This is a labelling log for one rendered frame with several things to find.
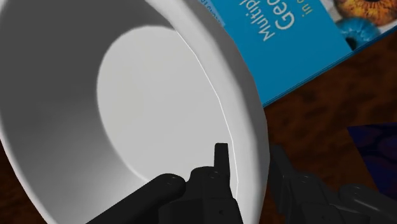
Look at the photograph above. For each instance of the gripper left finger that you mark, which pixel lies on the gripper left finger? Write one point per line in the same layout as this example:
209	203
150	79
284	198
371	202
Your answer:
211	189

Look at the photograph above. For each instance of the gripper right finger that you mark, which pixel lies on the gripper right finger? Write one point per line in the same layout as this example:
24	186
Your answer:
310	195

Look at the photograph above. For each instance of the white bowl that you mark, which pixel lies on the white bowl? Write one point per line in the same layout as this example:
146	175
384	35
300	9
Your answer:
130	105

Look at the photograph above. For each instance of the dark blue patterned object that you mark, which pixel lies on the dark blue patterned object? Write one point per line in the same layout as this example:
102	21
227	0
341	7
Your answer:
380	155

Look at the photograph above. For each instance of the blue book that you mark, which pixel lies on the blue book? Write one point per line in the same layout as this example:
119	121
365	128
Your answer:
279	46

